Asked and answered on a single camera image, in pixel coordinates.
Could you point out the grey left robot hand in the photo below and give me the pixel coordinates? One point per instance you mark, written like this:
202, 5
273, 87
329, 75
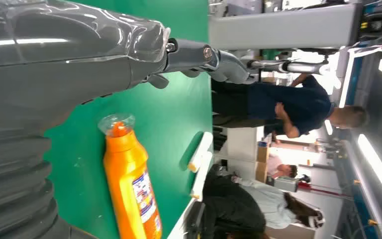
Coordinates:
62, 66

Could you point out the white bottle grey label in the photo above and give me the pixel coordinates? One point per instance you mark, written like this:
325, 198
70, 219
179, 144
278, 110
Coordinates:
201, 148

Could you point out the green table mat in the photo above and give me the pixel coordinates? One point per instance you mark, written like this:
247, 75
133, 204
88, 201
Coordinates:
164, 109

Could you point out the white shelf unit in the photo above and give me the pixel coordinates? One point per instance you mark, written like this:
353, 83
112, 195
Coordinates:
242, 145

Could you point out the brown cardboard box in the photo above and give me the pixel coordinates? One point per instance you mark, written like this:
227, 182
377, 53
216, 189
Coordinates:
261, 172
263, 154

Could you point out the person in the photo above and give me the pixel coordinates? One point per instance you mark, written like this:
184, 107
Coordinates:
234, 204
286, 102
273, 204
278, 166

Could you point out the grey machine stand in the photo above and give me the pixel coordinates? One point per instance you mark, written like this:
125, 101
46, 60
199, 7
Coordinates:
283, 28

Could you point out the silver robot limb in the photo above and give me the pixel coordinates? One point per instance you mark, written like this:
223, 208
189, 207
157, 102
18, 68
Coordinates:
296, 67

